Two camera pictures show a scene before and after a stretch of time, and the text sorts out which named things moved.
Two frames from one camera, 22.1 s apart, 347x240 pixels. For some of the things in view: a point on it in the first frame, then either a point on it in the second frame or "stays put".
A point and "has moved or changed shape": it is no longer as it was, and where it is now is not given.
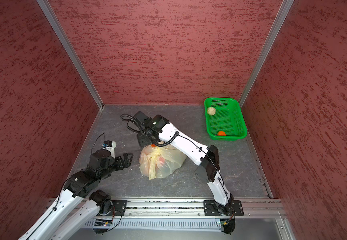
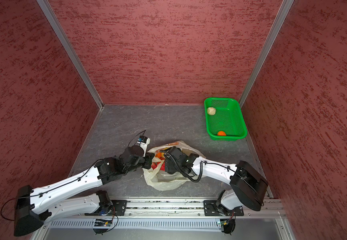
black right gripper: (143, 141) to (171, 165)
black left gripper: (127, 162) to (148, 157)
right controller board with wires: (229, 225) stays put
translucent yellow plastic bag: (160, 162) has moved or changed shape
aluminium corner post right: (285, 6) stays put
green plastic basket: (225, 120) stays put
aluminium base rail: (251, 208) stays put
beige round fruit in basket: (211, 110) stays put
